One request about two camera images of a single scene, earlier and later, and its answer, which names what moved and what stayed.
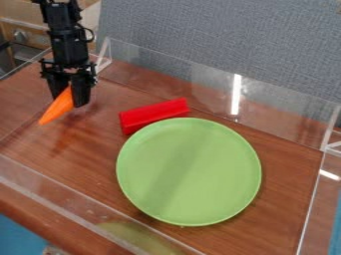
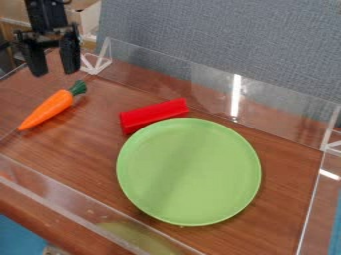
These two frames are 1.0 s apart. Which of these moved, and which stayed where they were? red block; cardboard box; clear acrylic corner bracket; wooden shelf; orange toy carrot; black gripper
Moved: orange toy carrot; black gripper
Stayed: red block; clear acrylic corner bracket; wooden shelf; cardboard box
